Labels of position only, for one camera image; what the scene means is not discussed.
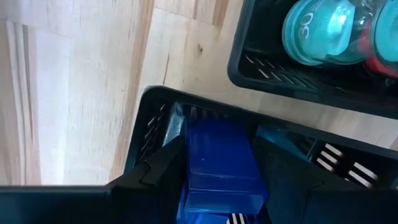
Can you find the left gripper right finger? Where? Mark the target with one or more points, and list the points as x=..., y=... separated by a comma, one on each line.
x=311, y=202

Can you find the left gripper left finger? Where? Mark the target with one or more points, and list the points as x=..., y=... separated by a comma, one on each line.
x=155, y=186

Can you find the blue rectangular box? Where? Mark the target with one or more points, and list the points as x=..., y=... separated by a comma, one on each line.
x=202, y=219

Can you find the blue framed display module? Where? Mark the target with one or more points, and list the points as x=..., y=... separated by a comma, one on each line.
x=220, y=161

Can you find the black-capped red-sand hourglass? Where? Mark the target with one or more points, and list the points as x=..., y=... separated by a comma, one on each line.
x=377, y=67

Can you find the teal hourglass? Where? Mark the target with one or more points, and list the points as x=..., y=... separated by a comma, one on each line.
x=320, y=31

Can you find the black plastic basket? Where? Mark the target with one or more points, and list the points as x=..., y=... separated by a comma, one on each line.
x=280, y=81
x=146, y=102

